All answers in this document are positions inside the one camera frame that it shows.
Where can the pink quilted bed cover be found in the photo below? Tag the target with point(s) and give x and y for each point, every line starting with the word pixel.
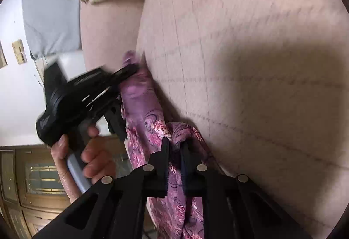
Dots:
pixel 231 78

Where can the wooden cabinet with glass door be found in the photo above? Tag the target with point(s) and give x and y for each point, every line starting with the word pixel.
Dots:
pixel 32 190

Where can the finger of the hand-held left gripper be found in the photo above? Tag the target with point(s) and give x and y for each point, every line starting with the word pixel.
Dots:
pixel 125 71
pixel 116 123

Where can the grey pillow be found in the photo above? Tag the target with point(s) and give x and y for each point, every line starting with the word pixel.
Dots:
pixel 51 23

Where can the purple floral garment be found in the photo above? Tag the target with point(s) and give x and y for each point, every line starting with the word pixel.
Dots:
pixel 160 151

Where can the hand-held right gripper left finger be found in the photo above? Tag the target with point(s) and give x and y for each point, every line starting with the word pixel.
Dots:
pixel 162 171

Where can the person's left hand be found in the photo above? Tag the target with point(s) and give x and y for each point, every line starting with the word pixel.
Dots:
pixel 90 157

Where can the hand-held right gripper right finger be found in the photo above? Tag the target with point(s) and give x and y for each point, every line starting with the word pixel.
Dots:
pixel 188 173

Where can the beige wall switch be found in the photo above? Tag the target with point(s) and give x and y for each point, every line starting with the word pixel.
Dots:
pixel 19 51

